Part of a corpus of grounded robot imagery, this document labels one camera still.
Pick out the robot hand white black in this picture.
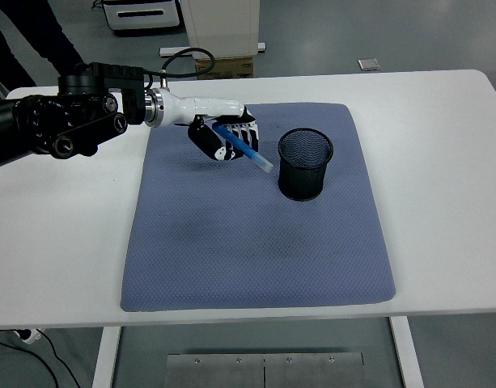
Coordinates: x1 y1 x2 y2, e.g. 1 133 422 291
163 93 260 163

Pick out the blue marker with clear cap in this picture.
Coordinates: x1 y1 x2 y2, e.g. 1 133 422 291
210 123 275 175

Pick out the black mesh pen holder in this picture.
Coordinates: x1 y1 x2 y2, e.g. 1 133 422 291
278 128 336 202

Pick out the cardboard box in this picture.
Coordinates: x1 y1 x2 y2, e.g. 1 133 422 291
194 55 256 81

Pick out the white base bar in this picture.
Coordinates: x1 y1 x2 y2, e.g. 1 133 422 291
159 41 268 58

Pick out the white cabinet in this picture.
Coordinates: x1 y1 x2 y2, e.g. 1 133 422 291
181 0 261 61

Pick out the white appliance with dark slot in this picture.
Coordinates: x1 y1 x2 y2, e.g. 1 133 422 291
101 0 184 37

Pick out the blue-grey textured mat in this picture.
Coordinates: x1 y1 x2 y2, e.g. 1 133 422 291
121 103 397 313

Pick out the person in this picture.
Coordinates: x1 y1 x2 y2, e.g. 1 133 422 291
0 0 87 89

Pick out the grey metal plate with screws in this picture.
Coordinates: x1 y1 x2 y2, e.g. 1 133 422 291
166 352 365 388

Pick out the white table leg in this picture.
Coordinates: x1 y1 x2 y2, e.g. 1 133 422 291
91 326 123 388
388 317 426 388

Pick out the black floor cable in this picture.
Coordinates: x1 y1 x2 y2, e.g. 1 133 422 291
0 329 83 388

